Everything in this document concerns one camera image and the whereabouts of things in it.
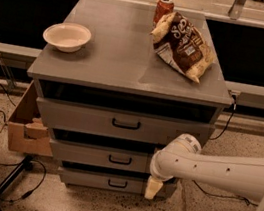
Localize black cable behind cabinet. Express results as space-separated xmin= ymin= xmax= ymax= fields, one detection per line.
xmin=208 ymin=91 xmax=239 ymax=144

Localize red soda can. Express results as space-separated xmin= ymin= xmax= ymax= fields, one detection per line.
xmin=153 ymin=0 xmax=174 ymax=25

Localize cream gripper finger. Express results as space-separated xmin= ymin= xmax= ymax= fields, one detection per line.
xmin=144 ymin=176 xmax=163 ymax=200

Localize white paper bowl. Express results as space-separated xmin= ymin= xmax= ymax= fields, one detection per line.
xmin=43 ymin=22 xmax=92 ymax=53

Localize grey drawer cabinet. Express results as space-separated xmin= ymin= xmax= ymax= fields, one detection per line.
xmin=8 ymin=0 xmax=247 ymax=211

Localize cardboard box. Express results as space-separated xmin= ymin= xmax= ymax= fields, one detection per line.
xmin=7 ymin=83 xmax=52 ymax=157

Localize brown chip bag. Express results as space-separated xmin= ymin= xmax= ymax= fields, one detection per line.
xmin=151 ymin=12 xmax=215 ymax=84

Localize black floor cable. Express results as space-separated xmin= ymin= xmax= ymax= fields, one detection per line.
xmin=0 ymin=153 xmax=49 ymax=209
xmin=189 ymin=179 xmax=262 ymax=207

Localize black floor cable left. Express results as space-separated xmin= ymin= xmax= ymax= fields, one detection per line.
xmin=0 ymin=153 xmax=49 ymax=209

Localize grey bottom drawer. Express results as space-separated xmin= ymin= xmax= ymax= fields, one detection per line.
xmin=58 ymin=167 xmax=147 ymax=196

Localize grey drawer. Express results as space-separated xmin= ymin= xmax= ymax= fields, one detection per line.
xmin=50 ymin=139 xmax=153 ymax=173
xmin=36 ymin=97 xmax=214 ymax=146
xmin=58 ymin=167 xmax=147 ymax=196

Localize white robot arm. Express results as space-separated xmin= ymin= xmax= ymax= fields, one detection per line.
xmin=145 ymin=133 xmax=264 ymax=211

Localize grey top drawer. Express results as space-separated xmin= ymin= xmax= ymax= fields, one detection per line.
xmin=36 ymin=97 xmax=214 ymax=146

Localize black floor cable right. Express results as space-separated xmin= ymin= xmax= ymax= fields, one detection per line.
xmin=189 ymin=179 xmax=262 ymax=207

